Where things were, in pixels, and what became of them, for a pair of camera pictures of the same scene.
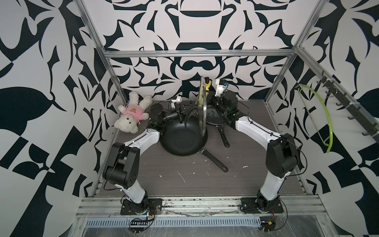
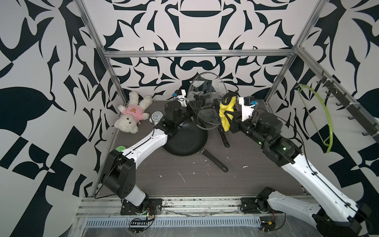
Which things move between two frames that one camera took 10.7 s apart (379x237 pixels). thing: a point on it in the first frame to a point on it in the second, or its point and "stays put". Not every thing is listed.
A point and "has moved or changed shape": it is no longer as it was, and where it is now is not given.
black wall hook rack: x=355 y=111 stays put
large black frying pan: x=178 y=139 stays put
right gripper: x=213 y=98 to x=236 y=123
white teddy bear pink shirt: x=133 y=113 stays put
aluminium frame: x=221 y=52 stays put
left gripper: x=180 y=113 to x=190 y=109
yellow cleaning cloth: x=208 y=86 has moved or changed shape
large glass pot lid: x=202 y=105 has moved or changed shape
